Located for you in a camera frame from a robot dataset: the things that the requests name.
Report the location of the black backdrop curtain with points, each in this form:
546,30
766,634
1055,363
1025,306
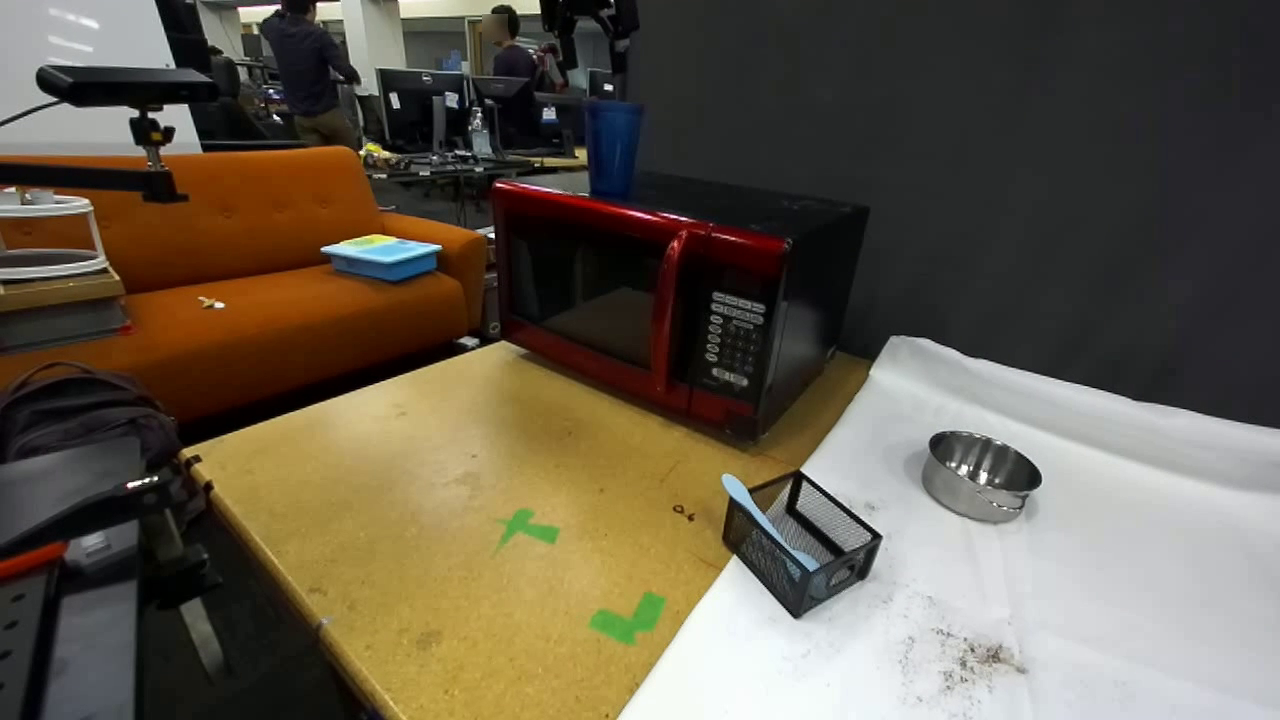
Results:
1066,186

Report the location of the black mesh tray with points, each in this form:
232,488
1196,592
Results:
823,524

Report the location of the standing person dark shirt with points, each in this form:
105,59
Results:
308,72

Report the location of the black camera on mount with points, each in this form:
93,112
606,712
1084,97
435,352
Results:
126,86

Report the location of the blue trash bin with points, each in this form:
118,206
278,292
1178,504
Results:
615,139

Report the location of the black clamp stand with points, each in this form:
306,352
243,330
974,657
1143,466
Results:
146,516

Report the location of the green tape mark lower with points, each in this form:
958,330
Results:
630,624

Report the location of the blue lidded plastic box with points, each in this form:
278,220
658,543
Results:
381,257

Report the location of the orange sofa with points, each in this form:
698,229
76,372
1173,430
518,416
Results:
249,235

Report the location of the red black microwave oven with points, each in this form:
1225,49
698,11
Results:
694,298

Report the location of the green tape mark upper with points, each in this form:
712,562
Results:
524,522

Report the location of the steel bowl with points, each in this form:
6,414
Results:
976,478

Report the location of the black computer monitor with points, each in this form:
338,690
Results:
411,106

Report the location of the green tape mark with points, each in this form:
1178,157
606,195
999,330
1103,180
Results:
630,624
524,522

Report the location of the black backpack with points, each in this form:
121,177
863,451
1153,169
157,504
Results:
84,451

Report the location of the stack of books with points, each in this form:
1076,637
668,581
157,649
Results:
56,282

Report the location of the seated person background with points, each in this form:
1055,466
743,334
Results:
512,59

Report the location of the white table cloth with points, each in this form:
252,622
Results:
1143,581

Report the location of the light blue paper card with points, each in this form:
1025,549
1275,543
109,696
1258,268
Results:
743,497

